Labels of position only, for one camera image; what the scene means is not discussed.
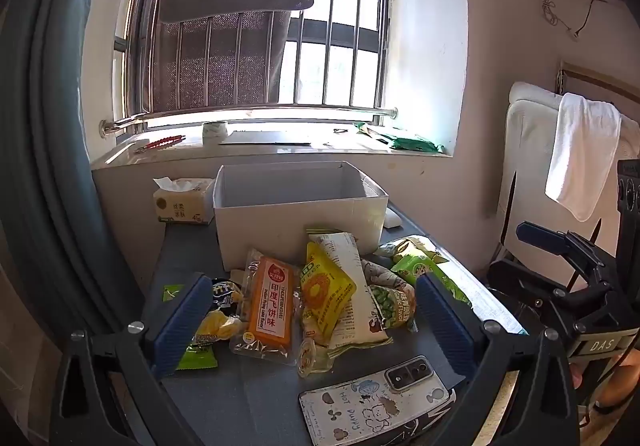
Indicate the green pea snack packet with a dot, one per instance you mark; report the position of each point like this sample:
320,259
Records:
392,308

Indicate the orange flat snack packet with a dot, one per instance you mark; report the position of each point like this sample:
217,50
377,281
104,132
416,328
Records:
272,306

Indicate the black yellow snack packet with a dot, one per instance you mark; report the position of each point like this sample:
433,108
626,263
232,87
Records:
222,311

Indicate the white cardboard box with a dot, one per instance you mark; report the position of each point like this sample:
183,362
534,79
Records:
280,231

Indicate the tissue pack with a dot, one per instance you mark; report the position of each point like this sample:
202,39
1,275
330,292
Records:
177,206

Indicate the wooden board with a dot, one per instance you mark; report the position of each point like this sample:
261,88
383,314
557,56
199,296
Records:
600,75

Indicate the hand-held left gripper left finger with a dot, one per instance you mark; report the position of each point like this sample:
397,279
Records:
180,321

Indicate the green plastic bag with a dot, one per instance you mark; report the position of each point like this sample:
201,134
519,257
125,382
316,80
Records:
410,143

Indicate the metal window guard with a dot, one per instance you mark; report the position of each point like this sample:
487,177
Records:
350,25

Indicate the pale green snack packet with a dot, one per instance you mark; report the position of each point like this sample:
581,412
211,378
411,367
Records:
405,246

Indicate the white towel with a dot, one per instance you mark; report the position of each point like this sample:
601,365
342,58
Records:
582,155

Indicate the bright green snack packet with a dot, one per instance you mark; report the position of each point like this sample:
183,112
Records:
415,266

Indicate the white green-printed snack packet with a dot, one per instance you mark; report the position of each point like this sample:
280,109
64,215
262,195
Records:
350,256

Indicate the small green snack packet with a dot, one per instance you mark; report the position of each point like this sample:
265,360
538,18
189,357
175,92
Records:
197,358
172,293

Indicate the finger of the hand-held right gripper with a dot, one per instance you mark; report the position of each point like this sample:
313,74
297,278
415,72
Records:
542,236
530,283

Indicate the grey woven cloth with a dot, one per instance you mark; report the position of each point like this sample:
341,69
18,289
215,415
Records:
220,65

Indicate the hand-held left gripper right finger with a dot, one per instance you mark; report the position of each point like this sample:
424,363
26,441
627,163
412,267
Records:
445,321

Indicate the person's right hand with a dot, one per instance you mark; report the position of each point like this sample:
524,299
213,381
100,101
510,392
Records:
617,388

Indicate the ink-painting snack bag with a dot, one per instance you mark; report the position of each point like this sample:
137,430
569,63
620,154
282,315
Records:
382,273

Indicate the clear round pastry packet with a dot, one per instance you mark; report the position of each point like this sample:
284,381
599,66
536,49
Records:
312,358

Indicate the phone with cartoon case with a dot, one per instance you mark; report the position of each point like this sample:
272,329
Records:
360,406

